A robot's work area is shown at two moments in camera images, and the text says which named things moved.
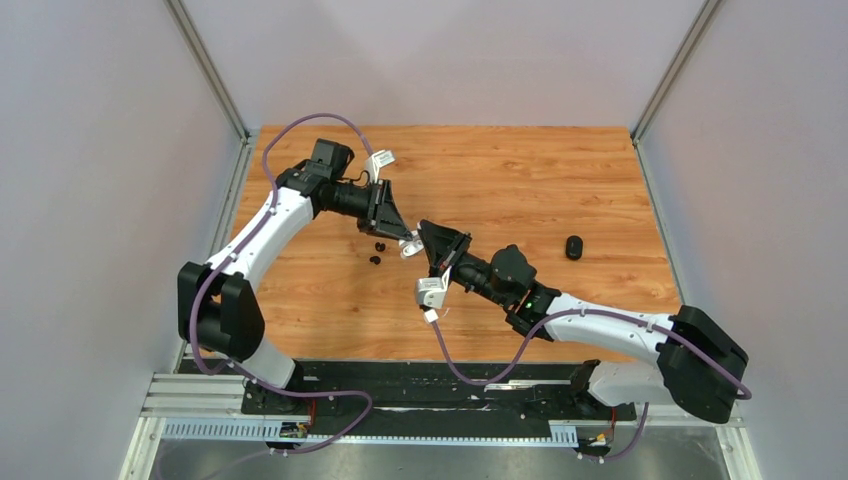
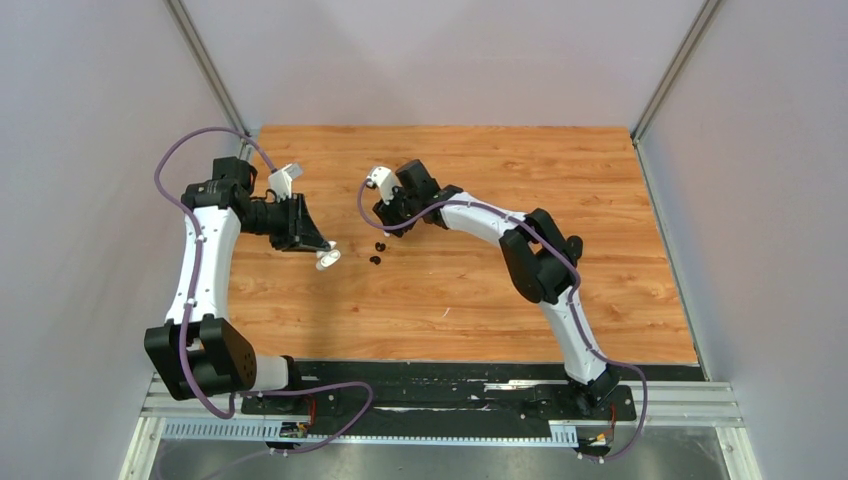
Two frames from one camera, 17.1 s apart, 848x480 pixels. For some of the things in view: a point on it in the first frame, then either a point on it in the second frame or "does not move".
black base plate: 436,393 does not move
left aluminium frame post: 248,137 does not move
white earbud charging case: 412,246 -> 327,258
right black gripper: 444,247 -> 387,213
